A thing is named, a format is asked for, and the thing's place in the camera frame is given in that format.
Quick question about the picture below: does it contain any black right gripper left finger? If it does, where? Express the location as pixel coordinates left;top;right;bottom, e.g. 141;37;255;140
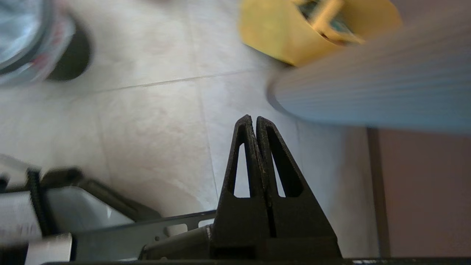
210;115;272;259

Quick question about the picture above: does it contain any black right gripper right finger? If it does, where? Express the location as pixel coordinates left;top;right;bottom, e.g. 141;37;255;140
256;116;342;258

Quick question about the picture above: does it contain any grey bin ring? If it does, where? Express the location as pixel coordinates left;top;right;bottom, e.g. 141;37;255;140
0;0;56;74

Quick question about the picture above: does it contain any white trash bag red print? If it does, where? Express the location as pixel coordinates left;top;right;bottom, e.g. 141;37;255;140
0;0;77;88

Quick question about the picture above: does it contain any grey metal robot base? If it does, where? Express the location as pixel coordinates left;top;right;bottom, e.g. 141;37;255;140
0;155;217;262

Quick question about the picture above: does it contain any yellow plastic shopping bag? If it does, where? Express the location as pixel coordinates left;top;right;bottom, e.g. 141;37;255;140
238;0;402;67

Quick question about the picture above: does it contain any black trash bin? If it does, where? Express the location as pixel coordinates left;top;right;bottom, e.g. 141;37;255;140
46;20;92;82

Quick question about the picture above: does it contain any grey ribbed round object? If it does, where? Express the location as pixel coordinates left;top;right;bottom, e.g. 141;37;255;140
267;7;471;135

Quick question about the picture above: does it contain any black ribbed cable hose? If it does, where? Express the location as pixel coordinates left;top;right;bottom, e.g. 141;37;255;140
26;169;56;237

